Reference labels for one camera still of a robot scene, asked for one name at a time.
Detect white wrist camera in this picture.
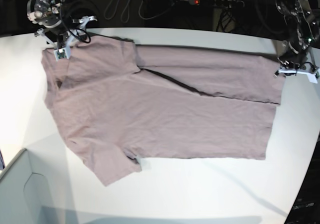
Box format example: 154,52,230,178
307,72,320,84
53,47,71,61

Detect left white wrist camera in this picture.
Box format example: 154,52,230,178
307,72,320,84

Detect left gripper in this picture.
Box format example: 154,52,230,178
274,57,320,77

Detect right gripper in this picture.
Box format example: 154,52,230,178
34,15,98,49

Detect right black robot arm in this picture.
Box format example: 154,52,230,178
26,0,98,49

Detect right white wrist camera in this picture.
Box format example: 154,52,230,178
53,47,71,61

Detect white cardboard box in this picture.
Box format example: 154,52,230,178
0,149,79,224

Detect black power strip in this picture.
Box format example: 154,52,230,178
188,0,245,8

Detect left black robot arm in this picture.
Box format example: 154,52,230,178
274,0,320,83

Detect mauve pink t-shirt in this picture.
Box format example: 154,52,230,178
41,35,285,185

